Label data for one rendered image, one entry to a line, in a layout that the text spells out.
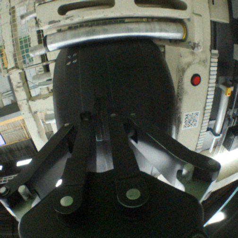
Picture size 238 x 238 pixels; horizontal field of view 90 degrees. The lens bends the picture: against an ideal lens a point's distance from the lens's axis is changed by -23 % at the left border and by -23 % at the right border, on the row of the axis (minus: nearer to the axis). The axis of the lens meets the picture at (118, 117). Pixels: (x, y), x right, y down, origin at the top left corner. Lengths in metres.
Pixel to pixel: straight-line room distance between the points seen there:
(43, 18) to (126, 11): 0.17
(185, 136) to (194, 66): 0.28
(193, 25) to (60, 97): 0.34
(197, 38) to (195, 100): 0.26
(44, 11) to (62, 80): 0.16
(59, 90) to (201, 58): 0.44
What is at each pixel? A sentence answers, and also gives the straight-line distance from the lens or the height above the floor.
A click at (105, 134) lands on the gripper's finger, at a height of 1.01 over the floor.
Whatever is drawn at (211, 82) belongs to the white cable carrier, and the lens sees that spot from 0.62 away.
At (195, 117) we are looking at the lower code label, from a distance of 0.61.
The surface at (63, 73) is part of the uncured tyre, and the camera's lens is 0.34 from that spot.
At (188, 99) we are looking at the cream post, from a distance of 0.56.
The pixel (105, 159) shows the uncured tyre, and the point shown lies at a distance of 0.33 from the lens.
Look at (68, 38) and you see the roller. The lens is 0.36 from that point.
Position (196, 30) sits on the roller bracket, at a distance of 0.39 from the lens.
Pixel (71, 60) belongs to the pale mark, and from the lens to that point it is 0.35.
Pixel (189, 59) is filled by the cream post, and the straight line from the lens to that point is 0.52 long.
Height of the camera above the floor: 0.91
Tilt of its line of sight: 30 degrees up
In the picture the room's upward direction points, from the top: 174 degrees clockwise
